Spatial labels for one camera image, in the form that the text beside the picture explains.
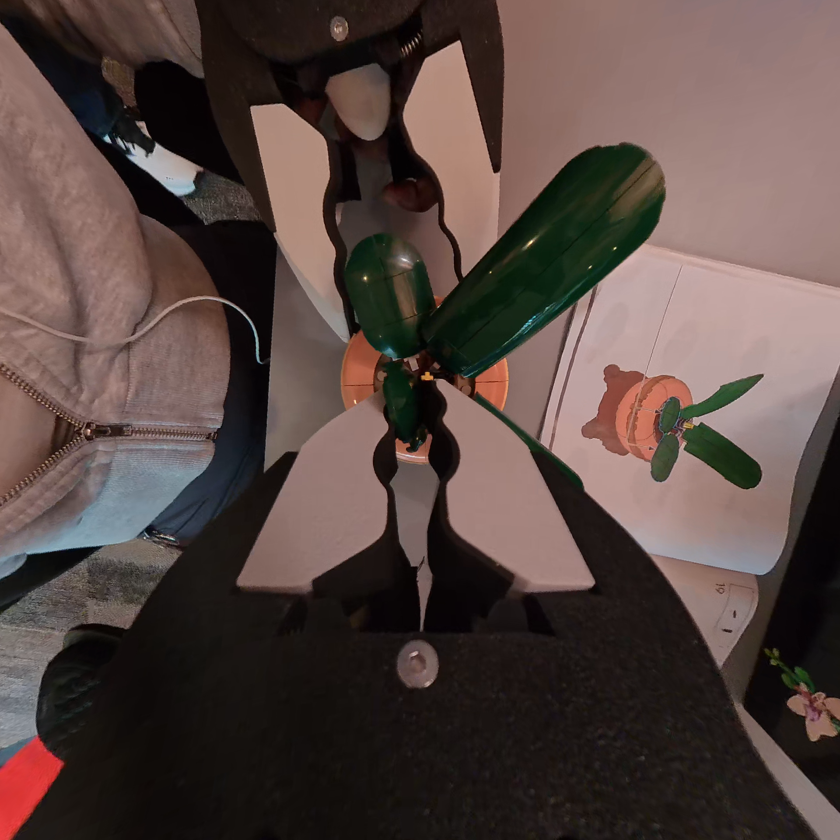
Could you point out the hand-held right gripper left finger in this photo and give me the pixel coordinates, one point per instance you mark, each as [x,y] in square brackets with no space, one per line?
[321,518]

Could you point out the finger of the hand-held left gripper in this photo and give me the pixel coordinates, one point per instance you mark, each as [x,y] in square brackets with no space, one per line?
[295,197]
[459,164]

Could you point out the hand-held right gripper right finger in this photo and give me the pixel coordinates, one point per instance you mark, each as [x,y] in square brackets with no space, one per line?
[512,518]

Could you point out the long dark green toy leaf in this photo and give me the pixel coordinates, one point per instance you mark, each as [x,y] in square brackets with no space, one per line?
[544,262]
[544,446]

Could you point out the toy flower pot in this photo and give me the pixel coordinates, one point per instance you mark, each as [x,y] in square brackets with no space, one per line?
[358,367]

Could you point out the building instruction booklet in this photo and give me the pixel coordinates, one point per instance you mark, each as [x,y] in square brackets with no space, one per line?
[709,525]

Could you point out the grey desk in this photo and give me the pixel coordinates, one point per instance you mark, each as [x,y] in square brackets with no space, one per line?
[689,131]

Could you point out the person's left hand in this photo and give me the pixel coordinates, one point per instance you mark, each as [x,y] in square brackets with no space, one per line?
[410,193]

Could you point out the person's dark pants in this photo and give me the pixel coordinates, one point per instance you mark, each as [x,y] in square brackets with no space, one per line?
[243,426]

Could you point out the person's black white shoe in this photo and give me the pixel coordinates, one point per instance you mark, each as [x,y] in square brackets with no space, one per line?
[164,164]

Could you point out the black orchid toy set box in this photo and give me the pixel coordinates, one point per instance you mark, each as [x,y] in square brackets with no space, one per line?
[814,558]

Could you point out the orange object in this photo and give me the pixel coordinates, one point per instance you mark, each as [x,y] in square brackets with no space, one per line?
[26,787]

